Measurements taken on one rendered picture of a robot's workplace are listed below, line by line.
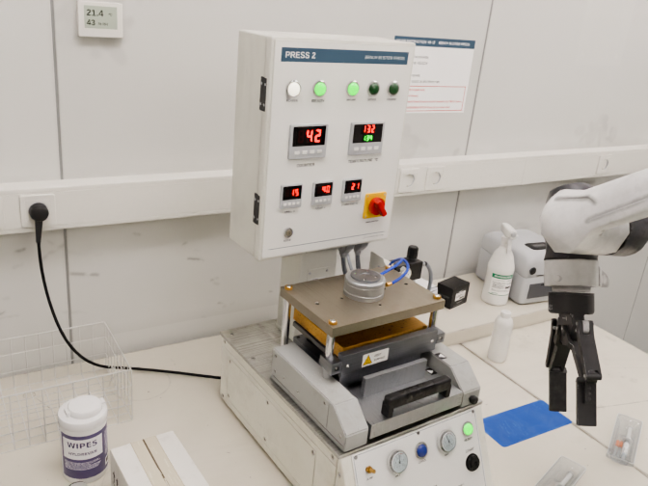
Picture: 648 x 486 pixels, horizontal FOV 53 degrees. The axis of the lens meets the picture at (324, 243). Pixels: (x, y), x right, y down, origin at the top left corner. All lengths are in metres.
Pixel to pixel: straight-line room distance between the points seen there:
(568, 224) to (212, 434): 0.85
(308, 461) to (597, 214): 0.66
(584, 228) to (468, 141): 1.11
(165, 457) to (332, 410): 0.33
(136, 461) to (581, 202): 0.87
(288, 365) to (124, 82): 0.72
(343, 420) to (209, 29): 0.92
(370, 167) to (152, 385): 0.73
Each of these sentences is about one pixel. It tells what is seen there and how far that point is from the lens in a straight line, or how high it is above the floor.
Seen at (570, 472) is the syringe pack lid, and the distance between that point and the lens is 1.50.
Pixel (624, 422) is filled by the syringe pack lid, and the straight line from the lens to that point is 1.72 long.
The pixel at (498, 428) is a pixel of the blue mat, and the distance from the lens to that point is 1.59.
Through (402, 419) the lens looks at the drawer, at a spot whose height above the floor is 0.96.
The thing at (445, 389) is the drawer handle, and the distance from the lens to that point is 1.23.
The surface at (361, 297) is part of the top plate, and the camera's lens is 1.22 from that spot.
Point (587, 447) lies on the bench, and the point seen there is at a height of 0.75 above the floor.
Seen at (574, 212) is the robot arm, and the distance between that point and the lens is 1.03.
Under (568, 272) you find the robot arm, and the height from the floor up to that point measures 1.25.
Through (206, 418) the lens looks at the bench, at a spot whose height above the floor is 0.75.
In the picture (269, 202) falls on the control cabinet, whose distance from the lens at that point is 1.21.
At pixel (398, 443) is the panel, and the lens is 1.20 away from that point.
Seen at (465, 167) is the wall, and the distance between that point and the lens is 2.04.
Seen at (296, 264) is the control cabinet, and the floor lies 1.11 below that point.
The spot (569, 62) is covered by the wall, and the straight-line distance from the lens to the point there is 2.35.
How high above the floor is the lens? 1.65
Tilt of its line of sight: 21 degrees down
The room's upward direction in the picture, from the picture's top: 6 degrees clockwise
